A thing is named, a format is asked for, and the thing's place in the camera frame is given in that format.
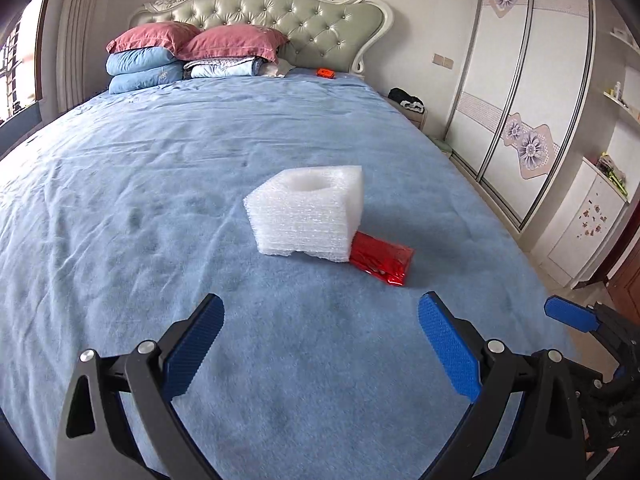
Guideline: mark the green yellow toys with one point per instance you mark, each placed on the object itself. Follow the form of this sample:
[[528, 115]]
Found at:
[[614, 172]]

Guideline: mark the tufted green headboard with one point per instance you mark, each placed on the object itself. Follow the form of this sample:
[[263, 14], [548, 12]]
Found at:
[[300, 25]]

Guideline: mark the white cabinet with stickers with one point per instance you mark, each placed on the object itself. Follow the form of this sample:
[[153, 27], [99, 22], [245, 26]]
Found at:
[[580, 225]]

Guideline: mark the beige wall switch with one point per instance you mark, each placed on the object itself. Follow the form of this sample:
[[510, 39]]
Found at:
[[443, 61]]

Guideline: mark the white wall shelf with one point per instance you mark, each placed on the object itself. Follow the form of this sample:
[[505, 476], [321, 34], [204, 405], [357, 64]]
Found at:
[[622, 102], [625, 37]]

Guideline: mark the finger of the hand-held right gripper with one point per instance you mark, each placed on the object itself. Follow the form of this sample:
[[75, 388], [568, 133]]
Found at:
[[570, 312]]

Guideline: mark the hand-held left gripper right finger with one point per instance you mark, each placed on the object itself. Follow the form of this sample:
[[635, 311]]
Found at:
[[450, 350]]

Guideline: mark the small bottles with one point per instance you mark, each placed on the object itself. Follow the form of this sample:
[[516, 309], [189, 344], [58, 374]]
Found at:
[[616, 91]]

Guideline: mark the window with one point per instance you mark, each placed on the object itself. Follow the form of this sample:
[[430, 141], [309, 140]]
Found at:
[[20, 60]]

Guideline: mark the sliding door wardrobe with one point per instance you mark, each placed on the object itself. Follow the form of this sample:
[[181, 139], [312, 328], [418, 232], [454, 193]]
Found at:
[[525, 85]]

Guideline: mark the blue pillow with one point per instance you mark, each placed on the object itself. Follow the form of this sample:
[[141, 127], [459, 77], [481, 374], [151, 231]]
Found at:
[[140, 61], [142, 81]]

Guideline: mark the red foil packet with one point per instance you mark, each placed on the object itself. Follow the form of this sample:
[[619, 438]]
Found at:
[[382, 258]]

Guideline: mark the brown wooden door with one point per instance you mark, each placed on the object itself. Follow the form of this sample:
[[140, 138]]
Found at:
[[627, 275]]

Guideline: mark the grey nightstand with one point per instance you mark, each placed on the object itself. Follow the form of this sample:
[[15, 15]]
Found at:
[[417, 120]]

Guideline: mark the small orange red object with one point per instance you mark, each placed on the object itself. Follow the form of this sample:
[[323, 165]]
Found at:
[[325, 73]]

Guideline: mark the beige curtain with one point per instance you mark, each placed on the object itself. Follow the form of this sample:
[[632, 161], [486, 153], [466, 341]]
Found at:
[[82, 30]]

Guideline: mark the folded light blue quilt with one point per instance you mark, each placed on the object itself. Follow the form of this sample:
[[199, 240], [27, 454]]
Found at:
[[225, 67]]

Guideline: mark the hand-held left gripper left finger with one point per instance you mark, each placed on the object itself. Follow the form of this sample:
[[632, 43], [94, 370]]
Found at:
[[195, 355]]

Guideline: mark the mint storage box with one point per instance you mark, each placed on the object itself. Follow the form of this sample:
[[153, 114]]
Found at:
[[443, 146]]

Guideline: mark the bed with blue sheet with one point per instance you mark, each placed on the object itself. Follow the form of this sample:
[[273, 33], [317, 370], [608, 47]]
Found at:
[[150, 185]]

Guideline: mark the pink pillow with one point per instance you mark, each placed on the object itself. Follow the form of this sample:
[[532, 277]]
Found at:
[[150, 37], [235, 42]]

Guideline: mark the white foam block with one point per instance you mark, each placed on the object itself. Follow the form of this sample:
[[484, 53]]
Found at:
[[300, 220]]

